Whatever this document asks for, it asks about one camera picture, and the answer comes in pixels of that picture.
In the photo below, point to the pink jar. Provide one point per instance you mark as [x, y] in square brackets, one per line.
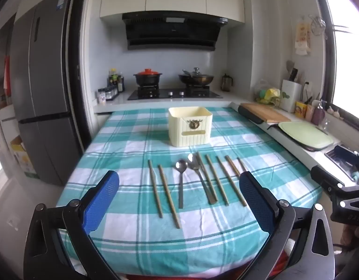
[317, 115]

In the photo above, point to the wooden chopstick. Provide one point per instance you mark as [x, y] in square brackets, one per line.
[232, 165]
[241, 164]
[155, 189]
[217, 180]
[210, 184]
[168, 195]
[231, 180]

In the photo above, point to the white label spice jar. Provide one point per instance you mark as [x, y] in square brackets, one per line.
[101, 96]

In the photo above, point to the green cutting board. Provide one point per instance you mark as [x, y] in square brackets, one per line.
[304, 134]

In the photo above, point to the dark french press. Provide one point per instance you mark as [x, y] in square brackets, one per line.
[226, 83]

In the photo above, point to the wok with glass lid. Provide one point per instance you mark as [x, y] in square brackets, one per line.
[197, 78]

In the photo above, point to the yellow box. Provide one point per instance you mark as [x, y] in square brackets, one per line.
[301, 109]

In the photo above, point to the window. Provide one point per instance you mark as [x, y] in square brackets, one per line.
[348, 49]

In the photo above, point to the row of clear spice jars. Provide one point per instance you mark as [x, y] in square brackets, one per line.
[112, 93]

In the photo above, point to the small steel spoon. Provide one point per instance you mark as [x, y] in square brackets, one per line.
[181, 186]

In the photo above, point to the cream ribbed utensil holder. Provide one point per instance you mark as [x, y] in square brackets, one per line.
[191, 128]

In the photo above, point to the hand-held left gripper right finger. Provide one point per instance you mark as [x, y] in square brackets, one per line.
[255, 201]

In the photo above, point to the wooden cutting board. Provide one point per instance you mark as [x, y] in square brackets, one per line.
[265, 112]

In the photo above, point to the black range hood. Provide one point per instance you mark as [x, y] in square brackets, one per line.
[170, 32]

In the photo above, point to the condiment bottles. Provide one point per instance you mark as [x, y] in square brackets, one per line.
[115, 80]

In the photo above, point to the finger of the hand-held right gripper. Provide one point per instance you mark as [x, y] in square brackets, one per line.
[348, 192]
[347, 151]

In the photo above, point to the wall calendar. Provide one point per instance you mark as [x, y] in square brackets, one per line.
[302, 38]

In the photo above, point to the grey refrigerator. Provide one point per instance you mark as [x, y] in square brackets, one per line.
[45, 78]

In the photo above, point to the teal checkered tablecloth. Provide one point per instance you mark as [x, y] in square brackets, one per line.
[133, 140]

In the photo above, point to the white knife block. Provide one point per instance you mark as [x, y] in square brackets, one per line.
[290, 96]

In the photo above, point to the yellow green plastic bags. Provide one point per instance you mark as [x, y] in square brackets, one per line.
[268, 93]

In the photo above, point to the black clay pot red lid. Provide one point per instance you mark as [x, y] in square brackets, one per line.
[147, 77]

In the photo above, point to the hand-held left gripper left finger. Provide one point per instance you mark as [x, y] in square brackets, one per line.
[100, 201]

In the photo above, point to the black gas stove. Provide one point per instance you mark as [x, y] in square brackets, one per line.
[173, 93]

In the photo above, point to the cardboard box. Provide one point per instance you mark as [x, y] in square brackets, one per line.
[22, 157]

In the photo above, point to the large steel spoon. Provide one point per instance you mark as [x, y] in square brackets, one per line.
[194, 163]

